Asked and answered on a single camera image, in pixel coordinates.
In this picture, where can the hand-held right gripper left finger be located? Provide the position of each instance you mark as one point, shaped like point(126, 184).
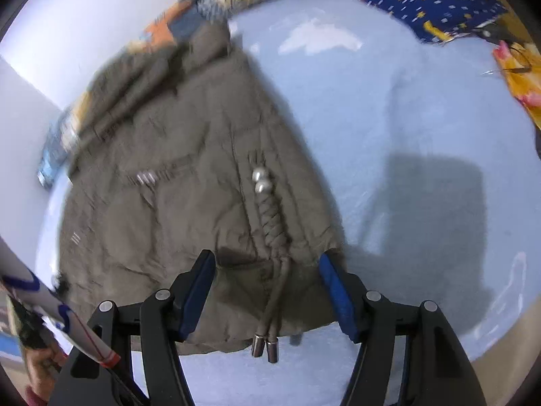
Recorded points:
point(196, 296)

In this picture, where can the patchwork fleece blanket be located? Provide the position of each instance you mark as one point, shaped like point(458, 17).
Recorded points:
point(177, 21)

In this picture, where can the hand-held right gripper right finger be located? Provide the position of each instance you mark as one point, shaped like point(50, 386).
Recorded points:
point(340, 300)

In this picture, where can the yellow pink floral cloth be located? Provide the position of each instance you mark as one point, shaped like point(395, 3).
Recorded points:
point(522, 80)

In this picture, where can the olive quilted jacket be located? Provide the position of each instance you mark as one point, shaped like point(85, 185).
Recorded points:
point(169, 220)

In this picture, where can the person's left hand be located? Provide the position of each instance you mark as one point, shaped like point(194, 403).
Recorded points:
point(42, 368)

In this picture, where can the navy star print pillow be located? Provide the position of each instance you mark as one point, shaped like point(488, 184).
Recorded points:
point(431, 4)

